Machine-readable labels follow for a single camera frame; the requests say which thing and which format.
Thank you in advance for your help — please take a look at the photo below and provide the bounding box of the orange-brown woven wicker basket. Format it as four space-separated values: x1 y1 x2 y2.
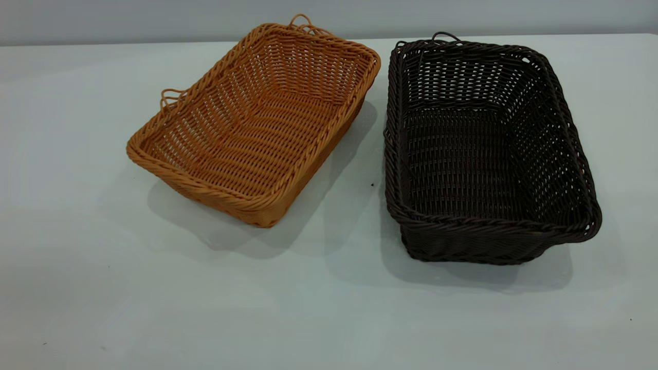
126 14 381 228

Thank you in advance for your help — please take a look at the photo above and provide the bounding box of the dark brown woven wicker basket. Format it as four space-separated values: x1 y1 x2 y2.
383 32 602 266

